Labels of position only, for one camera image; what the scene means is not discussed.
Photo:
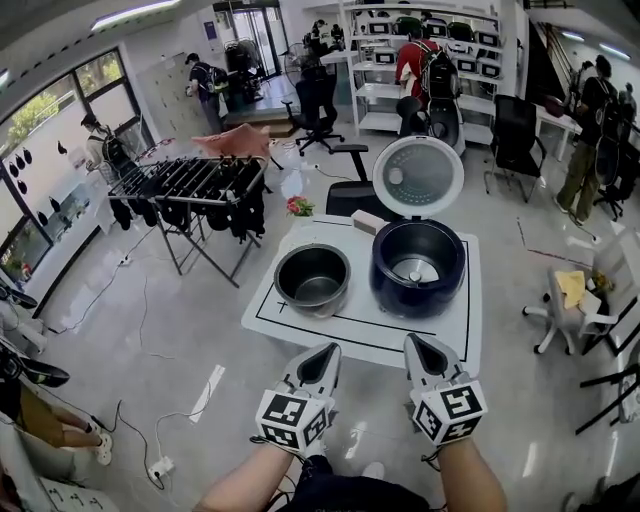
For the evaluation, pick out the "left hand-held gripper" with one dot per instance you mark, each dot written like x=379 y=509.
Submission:
x=295 y=417

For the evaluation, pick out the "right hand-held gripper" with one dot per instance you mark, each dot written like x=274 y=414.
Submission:
x=450 y=412

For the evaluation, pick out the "black pot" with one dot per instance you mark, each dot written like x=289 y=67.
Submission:
x=310 y=280

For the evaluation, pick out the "person's right forearm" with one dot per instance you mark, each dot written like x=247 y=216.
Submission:
x=470 y=475

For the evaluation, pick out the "person's left forearm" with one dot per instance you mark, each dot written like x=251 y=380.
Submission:
x=250 y=480

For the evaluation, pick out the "pink flower bunch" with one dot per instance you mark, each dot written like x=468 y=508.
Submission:
x=300 y=206

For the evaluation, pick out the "dark blue rice cooker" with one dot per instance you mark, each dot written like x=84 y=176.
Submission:
x=385 y=290

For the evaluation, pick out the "person's white shoe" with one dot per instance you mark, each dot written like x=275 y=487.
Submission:
x=372 y=470

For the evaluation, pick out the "person's black shirt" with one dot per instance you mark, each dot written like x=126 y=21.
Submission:
x=345 y=495

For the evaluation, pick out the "white office chair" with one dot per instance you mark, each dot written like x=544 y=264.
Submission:
x=557 y=315

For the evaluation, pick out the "yellow cloth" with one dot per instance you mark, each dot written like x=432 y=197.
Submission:
x=572 y=287

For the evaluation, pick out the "white power strip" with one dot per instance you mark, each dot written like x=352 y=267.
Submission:
x=125 y=260
x=161 y=467

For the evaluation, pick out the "black high-back office chair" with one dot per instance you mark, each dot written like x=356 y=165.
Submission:
x=350 y=197

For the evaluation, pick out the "yellow flower bunch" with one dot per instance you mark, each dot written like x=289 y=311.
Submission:
x=602 y=282

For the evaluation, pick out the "black clothes drying rack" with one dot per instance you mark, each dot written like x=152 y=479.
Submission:
x=190 y=175

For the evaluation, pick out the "pink cloth draped chair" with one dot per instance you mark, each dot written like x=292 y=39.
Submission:
x=235 y=142

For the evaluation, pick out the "black oval shell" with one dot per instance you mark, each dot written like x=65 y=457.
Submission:
x=607 y=155
x=445 y=125

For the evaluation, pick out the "black cantilever visitor chair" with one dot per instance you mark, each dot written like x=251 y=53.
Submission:
x=515 y=135

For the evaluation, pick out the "black swivel office chair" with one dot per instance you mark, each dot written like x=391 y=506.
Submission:
x=625 y=185
x=315 y=100

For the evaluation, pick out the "white desk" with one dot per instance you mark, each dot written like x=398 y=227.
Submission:
x=555 y=122

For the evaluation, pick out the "white shelving unit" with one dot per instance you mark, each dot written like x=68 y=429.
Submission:
x=380 y=92

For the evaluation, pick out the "black backpack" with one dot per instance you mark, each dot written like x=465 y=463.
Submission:
x=442 y=75

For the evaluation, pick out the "black floor fan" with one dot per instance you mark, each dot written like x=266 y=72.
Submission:
x=299 y=62

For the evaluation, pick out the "grey lockers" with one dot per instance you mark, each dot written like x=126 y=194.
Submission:
x=170 y=95

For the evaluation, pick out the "dark staircase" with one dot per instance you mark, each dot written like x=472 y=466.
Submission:
x=550 y=65

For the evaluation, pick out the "glass entrance door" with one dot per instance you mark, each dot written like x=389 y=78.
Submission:
x=255 y=35

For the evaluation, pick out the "black framed window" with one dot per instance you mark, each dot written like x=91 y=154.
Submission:
x=55 y=115

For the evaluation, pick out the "long ceiling light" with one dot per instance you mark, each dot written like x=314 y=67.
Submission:
x=135 y=12

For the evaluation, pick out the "black metal frame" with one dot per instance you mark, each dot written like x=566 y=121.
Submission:
x=610 y=400

